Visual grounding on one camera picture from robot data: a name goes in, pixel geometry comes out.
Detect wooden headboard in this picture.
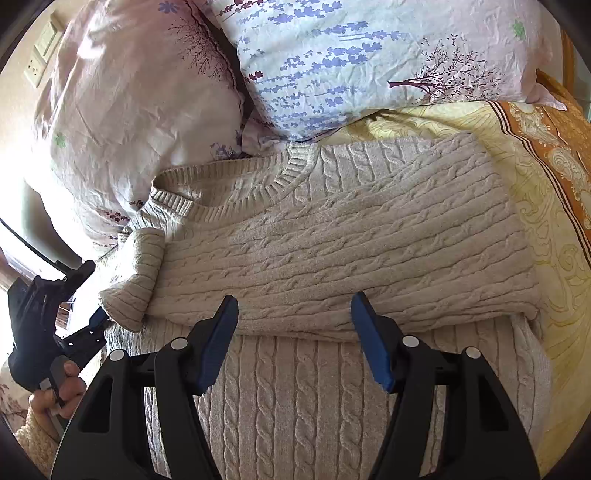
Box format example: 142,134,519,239
536,28,588,109

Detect black cable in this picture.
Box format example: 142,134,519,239
0,216,70,274

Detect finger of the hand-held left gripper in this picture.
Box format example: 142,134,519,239
58,306,110,370
39,260,96,296

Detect yellow patterned bed sheet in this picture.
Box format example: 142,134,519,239
323,99,591,476

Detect white wall socket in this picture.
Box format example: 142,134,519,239
23,52,50,89

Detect pink floral pillow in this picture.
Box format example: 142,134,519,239
30,0,259,247

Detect person's left hand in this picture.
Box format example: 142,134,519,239
29,360,87,422

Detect white lavender print pillow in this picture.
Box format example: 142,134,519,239
203,0,568,142

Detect person's left forearm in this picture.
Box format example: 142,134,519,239
14,406,68,477

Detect cream cable-knit sweater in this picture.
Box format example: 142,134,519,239
95,131,553,480

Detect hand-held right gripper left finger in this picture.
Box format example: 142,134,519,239
51,294,239,480

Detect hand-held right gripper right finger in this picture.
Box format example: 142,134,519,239
350,292,541,480

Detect white wall switch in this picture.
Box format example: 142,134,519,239
34,21,62,62

